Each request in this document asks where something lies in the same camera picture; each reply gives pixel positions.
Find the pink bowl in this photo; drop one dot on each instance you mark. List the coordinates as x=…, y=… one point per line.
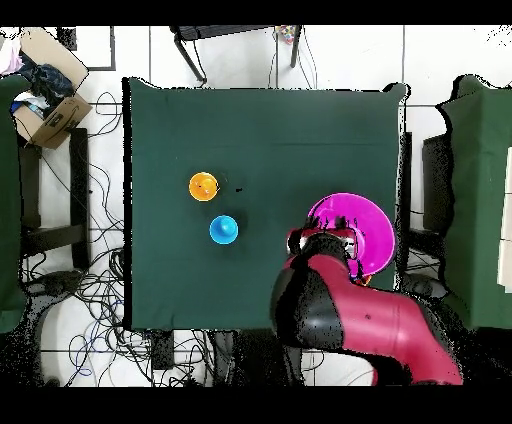
x=372, y=224

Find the blue cup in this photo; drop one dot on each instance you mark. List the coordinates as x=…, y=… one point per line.
x=223, y=230

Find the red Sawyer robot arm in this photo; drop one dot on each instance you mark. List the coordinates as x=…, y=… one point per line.
x=360, y=316

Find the black box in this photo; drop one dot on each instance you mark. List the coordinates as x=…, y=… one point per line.
x=436, y=184

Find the dark green table cloth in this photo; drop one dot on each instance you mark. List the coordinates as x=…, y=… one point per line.
x=260, y=128

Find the orange cup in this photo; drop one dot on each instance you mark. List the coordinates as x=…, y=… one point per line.
x=203, y=187

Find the green cloth covered table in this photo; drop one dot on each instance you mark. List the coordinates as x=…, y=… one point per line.
x=480, y=180
x=10, y=200

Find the colourful toy pile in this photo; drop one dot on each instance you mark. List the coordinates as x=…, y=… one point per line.
x=286, y=34

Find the cardboard box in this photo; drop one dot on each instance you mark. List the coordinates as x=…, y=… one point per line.
x=60, y=124

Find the dark blue cloth bundle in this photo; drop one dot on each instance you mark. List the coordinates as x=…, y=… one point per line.
x=48, y=80

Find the pink white cloth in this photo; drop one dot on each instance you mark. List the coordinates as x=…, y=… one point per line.
x=10, y=56

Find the black metal stool frame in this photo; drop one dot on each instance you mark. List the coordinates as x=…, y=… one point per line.
x=224, y=31

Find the black bench frame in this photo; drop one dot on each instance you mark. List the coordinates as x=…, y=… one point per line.
x=78, y=180

